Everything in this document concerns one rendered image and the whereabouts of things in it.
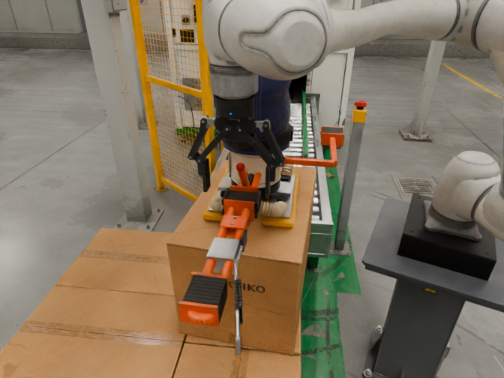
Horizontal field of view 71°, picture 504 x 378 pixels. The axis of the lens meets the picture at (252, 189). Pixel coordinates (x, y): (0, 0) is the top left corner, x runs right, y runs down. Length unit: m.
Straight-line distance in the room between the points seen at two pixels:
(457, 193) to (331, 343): 1.06
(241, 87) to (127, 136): 1.95
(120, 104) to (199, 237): 1.55
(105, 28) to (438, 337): 2.29
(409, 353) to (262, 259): 0.98
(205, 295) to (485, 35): 0.75
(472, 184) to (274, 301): 0.72
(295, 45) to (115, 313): 1.23
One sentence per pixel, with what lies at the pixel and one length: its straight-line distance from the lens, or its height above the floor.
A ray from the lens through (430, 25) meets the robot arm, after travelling 0.88.
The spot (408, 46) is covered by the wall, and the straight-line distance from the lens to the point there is 10.56.
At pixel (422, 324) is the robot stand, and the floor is 0.42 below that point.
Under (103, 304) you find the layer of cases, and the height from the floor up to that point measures 0.54.
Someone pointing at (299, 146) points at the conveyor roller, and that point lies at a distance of 2.76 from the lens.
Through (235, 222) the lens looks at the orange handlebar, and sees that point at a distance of 0.88.
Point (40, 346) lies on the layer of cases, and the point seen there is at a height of 0.54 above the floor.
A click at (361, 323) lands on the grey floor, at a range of 2.16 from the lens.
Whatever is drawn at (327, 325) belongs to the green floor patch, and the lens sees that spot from 2.11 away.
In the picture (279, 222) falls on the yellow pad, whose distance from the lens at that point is 1.10.
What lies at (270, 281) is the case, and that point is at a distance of 1.07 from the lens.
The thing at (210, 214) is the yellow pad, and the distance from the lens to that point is 1.14.
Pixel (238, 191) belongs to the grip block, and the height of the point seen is 1.10.
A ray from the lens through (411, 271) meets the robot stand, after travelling 1.37.
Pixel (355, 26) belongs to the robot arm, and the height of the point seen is 1.55.
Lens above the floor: 1.60
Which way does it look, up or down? 30 degrees down
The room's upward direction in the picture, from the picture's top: straight up
